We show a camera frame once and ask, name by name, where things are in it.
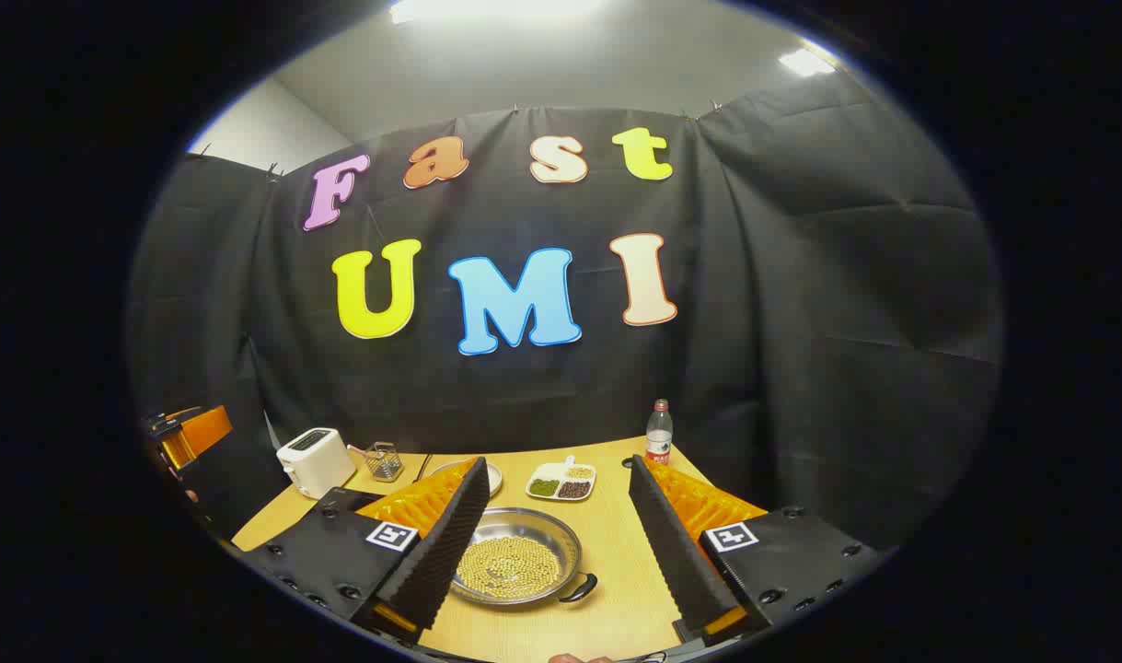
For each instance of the pile of soybeans in pot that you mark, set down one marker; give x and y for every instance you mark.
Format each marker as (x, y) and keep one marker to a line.
(510, 566)

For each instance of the large ceiling light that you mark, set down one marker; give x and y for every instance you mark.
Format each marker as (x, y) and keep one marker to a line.
(496, 7)

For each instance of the black backdrop cloth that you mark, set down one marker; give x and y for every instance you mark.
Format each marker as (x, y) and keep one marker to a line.
(800, 322)

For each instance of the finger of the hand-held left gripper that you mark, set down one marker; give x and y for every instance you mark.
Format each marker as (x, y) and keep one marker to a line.
(197, 433)

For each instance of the white oval plate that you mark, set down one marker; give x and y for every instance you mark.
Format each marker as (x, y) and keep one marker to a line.
(493, 476)

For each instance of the small ceiling light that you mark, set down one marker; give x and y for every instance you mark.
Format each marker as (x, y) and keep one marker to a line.
(804, 62)

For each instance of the white divided dish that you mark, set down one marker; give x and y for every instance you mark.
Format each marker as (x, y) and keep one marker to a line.
(553, 471)

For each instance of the clear water bottle red label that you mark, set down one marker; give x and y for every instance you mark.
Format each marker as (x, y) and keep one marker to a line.
(659, 433)

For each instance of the heap of dark beans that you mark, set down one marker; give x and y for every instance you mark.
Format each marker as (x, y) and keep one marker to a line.
(573, 489)

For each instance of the heap of green beans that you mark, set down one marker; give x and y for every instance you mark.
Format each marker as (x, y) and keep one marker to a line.
(544, 487)

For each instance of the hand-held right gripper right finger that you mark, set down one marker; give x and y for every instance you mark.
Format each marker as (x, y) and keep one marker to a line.
(676, 552)

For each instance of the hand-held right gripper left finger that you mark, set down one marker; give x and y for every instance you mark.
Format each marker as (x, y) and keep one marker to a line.
(450, 543)

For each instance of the white toaster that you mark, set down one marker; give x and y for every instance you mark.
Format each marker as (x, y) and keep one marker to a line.
(314, 460)

